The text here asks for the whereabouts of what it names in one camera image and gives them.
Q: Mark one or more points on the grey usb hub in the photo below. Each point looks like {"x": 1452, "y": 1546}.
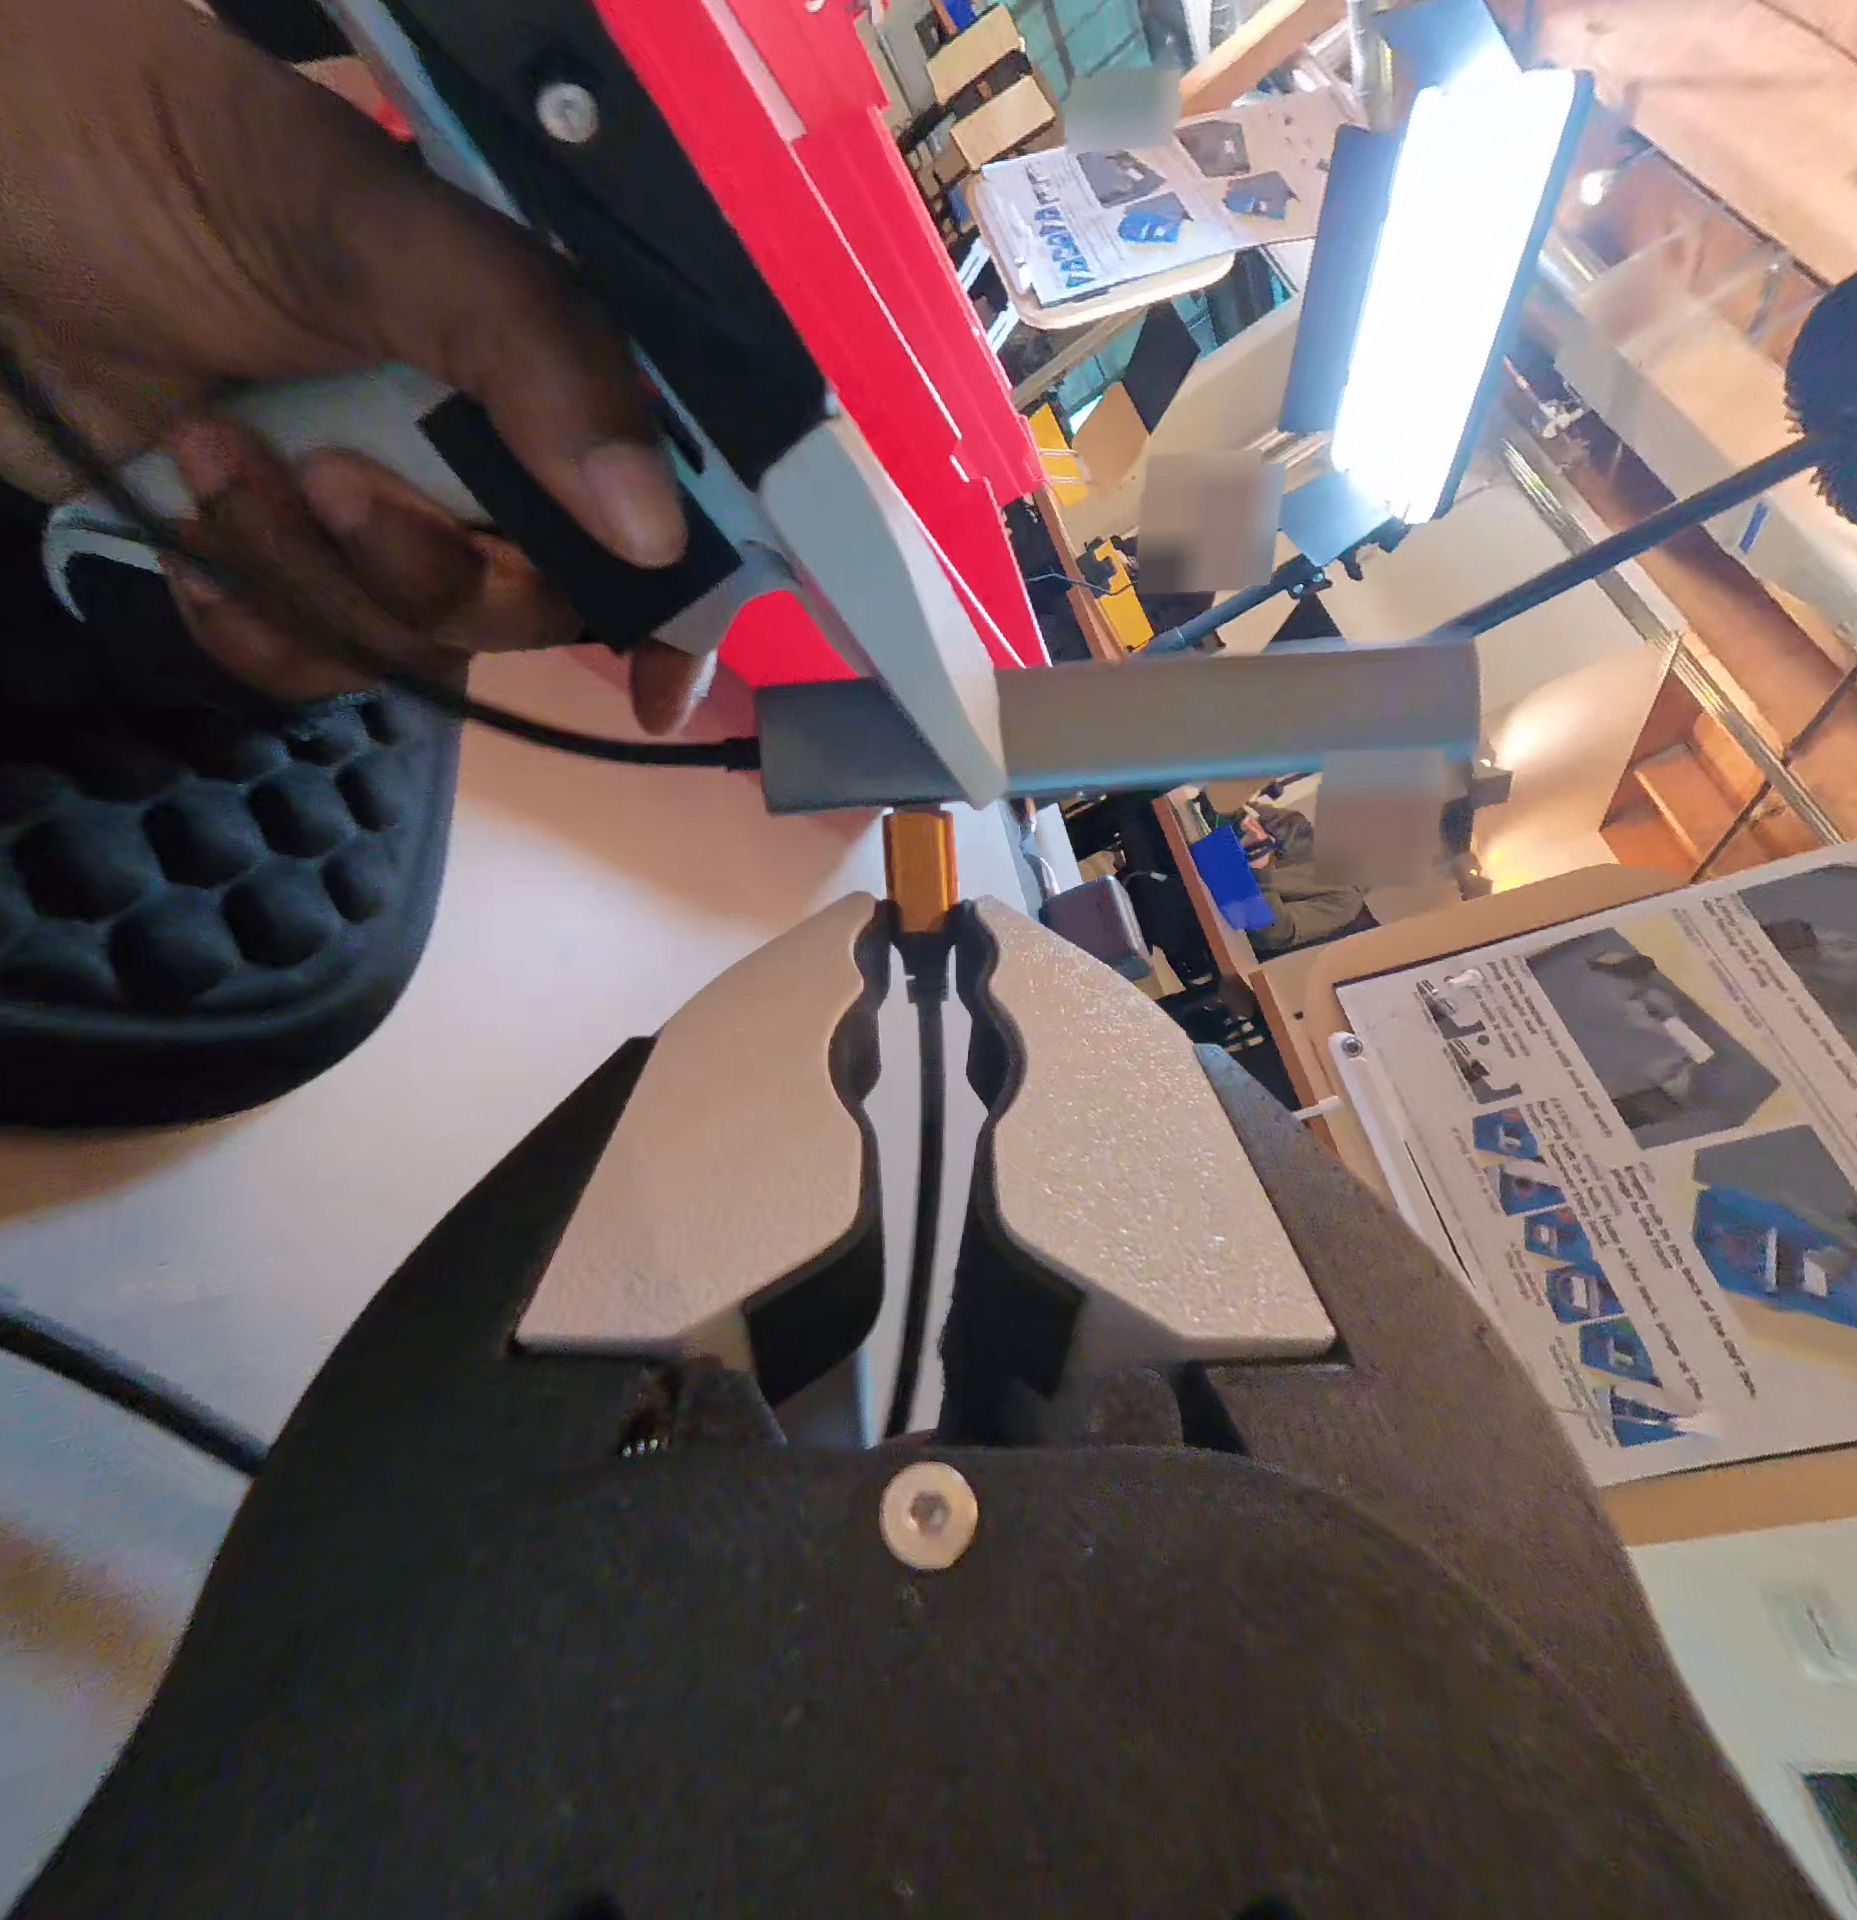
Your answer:
{"x": 1243, "y": 706}

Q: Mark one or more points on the black mesh cushion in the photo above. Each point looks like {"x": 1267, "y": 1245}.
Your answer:
{"x": 192, "y": 900}

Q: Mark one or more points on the person's left hand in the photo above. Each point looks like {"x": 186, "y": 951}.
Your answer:
{"x": 192, "y": 195}

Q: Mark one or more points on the studio light panel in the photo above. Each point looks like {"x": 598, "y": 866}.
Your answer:
{"x": 1437, "y": 300}

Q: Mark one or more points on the red plastic bin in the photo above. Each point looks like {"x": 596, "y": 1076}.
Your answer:
{"x": 868, "y": 300}

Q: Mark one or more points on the instruction poster on white stand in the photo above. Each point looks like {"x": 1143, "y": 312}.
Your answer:
{"x": 1648, "y": 1170}

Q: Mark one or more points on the small poster on stand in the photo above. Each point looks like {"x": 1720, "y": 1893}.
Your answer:
{"x": 1140, "y": 210}

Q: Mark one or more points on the black pole with round disc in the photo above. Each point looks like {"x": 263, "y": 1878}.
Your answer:
{"x": 1843, "y": 389}

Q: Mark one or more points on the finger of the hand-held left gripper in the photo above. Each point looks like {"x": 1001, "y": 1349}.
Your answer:
{"x": 897, "y": 600}

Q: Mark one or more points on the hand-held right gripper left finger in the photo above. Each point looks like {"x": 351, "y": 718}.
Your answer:
{"x": 718, "y": 1140}

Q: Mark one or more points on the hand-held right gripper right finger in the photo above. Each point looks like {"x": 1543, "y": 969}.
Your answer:
{"x": 1152, "y": 1184}

